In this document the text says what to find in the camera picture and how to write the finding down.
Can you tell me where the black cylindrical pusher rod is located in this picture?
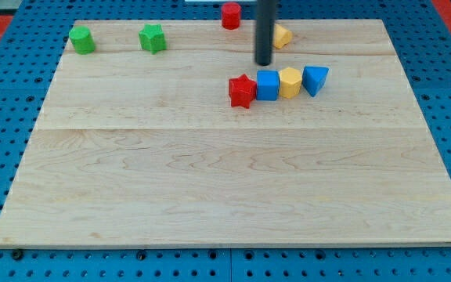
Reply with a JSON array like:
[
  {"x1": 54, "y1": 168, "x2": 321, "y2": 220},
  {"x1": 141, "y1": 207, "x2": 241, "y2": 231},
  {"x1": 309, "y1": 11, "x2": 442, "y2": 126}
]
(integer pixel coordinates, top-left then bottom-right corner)
[{"x1": 254, "y1": 0, "x2": 277, "y2": 66}]

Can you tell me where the yellow hexagon block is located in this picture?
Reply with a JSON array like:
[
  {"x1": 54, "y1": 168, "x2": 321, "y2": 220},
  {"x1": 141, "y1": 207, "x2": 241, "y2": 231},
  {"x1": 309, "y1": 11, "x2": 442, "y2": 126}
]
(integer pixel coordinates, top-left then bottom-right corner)
[{"x1": 279, "y1": 67, "x2": 302, "y2": 99}]

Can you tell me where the yellow pentagon block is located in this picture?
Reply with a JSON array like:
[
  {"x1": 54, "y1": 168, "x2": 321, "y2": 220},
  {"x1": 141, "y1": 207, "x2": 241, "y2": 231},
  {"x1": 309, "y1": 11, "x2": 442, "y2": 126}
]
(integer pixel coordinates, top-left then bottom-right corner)
[{"x1": 273, "y1": 23, "x2": 293, "y2": 49}]

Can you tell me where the red cylinder block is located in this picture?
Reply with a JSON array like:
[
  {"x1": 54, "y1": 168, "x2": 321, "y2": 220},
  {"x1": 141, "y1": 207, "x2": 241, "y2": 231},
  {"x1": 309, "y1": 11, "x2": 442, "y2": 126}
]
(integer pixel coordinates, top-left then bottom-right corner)
[{"x1": 221, "y1": 2, "x2": 241, "y2": 30}]

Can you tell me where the blue cube block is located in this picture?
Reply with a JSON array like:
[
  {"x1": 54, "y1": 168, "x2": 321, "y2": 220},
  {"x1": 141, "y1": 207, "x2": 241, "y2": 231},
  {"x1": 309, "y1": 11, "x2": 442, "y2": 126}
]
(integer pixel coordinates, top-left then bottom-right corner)
[{"x1": 256, "y1": 70, "x2": 280, "y2": 101}]

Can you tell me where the blue triangle block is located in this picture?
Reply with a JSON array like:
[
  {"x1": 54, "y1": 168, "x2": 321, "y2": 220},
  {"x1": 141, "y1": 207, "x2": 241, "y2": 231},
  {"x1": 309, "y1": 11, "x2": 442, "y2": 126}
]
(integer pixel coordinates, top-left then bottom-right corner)
[{"x1": 302, "y1": 66, "x2": 329, "y2": 97}]

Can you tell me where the red star block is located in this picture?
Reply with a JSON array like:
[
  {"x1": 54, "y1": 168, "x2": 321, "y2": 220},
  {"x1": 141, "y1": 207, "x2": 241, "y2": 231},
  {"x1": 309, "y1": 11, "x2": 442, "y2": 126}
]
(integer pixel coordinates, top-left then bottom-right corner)
[{"x1": 229, "y1": 74, "x2": 257, "y2": 109}]

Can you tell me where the green star block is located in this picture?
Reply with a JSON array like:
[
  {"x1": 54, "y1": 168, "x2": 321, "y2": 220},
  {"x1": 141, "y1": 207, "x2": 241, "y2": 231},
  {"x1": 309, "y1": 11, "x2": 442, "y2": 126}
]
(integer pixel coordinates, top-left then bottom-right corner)
[{"x1": 139, "y1": 23, "x2": 167, "y2": 54}]

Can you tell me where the light wooden board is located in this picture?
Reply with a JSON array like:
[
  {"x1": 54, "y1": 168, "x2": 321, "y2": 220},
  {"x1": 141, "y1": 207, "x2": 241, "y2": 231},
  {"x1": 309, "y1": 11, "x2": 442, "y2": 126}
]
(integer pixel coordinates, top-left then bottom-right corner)
[{"x1": 0, "y1": 20, "x2": 451, "y2": 249}]

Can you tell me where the green cylinder block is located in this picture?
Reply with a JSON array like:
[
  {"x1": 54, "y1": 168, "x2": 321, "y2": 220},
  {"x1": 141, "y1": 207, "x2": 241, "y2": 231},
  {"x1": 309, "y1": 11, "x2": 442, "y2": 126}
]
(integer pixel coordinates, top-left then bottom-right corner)
[{"x1": 69, "y1": 26, "x2": 96, "y2": 55}]

